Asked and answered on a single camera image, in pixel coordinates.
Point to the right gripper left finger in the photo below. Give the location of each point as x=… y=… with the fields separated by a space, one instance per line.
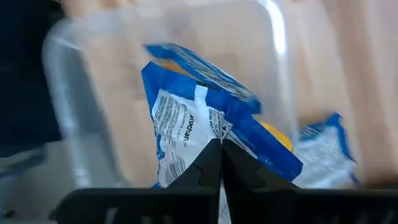
x=199 y=174

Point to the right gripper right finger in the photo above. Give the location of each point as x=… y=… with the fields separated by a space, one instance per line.
x=248 y=180

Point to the large clear plastic bin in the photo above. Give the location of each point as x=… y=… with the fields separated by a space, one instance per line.
x=102 y=109

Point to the blue ramen noodle pack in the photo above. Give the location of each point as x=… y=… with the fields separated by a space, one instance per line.
x=202 y=67
x=323 y=155
x=183 y=124
x=278 y=137

